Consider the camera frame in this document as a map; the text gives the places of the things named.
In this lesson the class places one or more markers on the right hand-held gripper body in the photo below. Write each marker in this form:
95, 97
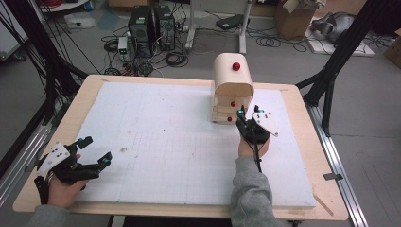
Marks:
259, 127

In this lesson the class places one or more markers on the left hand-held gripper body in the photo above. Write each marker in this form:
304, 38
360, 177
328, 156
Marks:
71, 168

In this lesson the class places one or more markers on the wooden drawer cabinet red knobs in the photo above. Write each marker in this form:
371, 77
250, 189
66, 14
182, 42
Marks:
231, 91

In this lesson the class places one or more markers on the person's right hand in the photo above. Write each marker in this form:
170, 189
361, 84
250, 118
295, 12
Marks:
252, 148

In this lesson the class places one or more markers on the person's left hand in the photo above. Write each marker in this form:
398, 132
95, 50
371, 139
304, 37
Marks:
64, 192

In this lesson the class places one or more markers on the white foam mat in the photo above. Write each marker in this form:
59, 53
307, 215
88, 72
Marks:
189, 142

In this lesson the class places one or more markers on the white desk leg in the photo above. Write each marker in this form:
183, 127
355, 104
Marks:
191, 26
244, 26

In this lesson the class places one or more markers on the grey tape piece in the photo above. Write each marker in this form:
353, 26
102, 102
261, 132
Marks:
332, 176

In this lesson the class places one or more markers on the black flat device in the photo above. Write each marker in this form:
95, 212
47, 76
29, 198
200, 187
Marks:
231, 22

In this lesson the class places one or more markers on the black metal stand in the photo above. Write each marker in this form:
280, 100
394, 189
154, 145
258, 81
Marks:
343, 50
41, 56

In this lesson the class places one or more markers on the cardboard box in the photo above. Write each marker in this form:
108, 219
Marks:
293, 17

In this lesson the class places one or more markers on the white power supply unit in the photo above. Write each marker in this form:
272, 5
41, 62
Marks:
123, 48

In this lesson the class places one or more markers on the grey bag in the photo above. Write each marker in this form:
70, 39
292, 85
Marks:
337, 26

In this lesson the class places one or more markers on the black computer tower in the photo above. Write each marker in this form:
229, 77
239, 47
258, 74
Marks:
164, 26
141, 30

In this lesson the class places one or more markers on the aluminium rail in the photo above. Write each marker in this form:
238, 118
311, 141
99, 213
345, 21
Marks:
20, 160
335, 164

